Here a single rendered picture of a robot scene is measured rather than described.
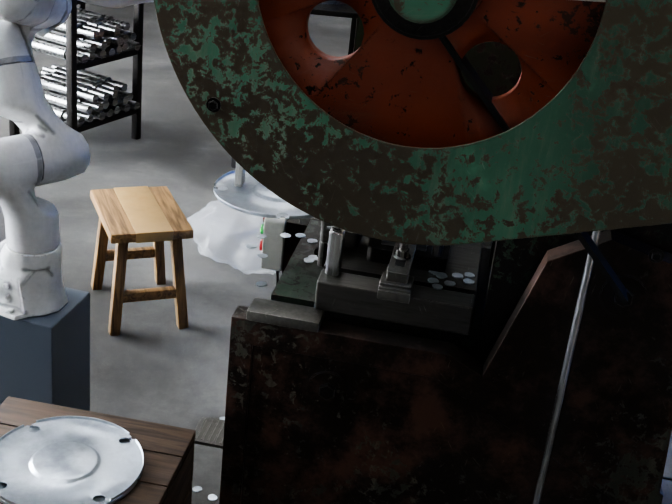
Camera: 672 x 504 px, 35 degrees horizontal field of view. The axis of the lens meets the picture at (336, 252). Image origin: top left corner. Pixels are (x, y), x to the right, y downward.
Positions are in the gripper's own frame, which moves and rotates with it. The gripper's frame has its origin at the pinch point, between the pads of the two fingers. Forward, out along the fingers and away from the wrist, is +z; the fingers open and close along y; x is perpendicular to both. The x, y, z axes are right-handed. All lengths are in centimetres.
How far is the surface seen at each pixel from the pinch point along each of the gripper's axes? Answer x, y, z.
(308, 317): 25.2, -21.5, 17.3
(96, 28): -197, 112, 30
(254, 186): -0.3, -3.1, 3.5
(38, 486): 54, 19, 46
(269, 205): 8.3, -8.5, 3.4
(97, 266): -83, 64, 74
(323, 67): 39, -22, -35
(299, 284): 13.1, -17.0, 17.1
